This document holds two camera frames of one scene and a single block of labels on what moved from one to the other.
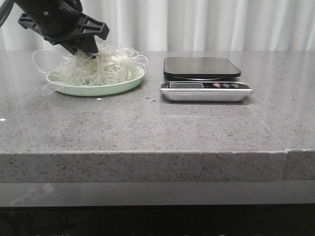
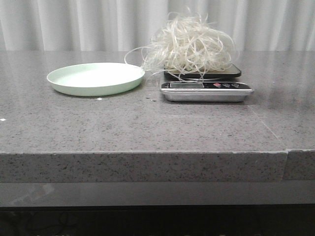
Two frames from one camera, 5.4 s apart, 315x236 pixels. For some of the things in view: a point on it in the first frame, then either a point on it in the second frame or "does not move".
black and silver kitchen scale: x=202 y=79 does not move
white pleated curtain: x=184 y=25 does not move
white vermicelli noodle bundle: x=112 y=63 -> x=189 y=45
